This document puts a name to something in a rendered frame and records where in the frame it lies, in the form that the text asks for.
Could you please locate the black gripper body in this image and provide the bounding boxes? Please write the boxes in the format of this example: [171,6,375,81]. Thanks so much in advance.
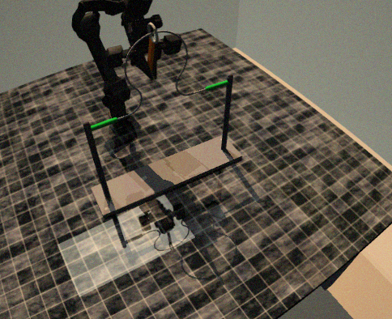
[105,25,182,69]

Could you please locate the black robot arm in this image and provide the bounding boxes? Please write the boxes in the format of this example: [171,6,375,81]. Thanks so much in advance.
[71,0,163,119]

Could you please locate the orange rectangular bar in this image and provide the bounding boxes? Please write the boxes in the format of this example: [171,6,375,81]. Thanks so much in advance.
[147,23,159,71]

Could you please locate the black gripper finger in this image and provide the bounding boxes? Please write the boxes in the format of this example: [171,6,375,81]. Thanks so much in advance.
[130,49,153,80]
[152,45,162,79]

